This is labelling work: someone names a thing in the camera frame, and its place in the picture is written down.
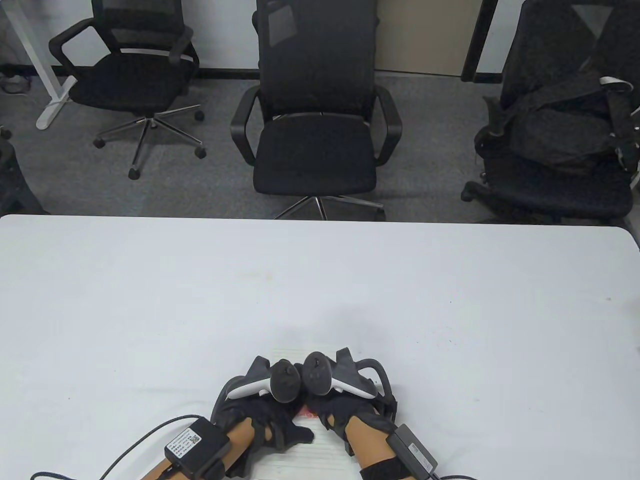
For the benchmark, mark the person's right hand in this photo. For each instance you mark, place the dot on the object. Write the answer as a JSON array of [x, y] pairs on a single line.
[[357, 412]]

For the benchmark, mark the person's left hand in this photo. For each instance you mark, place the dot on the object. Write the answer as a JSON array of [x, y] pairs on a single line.
[[272, 417]]

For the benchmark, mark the white lined paper sheet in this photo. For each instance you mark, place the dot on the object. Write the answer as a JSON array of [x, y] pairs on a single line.
[[310, 457]]

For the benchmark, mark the person's right forearm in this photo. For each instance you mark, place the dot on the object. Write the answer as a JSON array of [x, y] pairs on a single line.
[[372, 447]]

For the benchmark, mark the grey white handheld controller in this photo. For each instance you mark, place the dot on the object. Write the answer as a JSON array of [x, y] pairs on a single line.
[[285, 382], [317, 372]]

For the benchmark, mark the black high-back mesh chair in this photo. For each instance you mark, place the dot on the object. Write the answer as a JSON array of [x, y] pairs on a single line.
[[315, 150]]

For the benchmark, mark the black chair holding bag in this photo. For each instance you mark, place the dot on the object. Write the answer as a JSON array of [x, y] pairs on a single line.
[[550, 190]]

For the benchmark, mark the black bag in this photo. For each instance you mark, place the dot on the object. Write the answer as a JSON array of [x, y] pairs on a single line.
[[560, 130]]

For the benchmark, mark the black chair with chrome base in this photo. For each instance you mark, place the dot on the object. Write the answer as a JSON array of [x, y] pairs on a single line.
[[127, 82]]

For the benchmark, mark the beige door panel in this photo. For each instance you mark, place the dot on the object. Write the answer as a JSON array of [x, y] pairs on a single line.
[[425, 35]]

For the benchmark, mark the white desk leg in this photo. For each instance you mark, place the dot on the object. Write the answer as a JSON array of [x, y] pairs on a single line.
[[50, 85]]

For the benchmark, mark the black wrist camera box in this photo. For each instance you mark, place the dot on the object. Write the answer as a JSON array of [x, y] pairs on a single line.
[[412, 450], [197, 447]]

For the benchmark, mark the black door frame post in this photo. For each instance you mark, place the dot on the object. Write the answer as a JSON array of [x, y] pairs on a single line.
[[477, 40]]

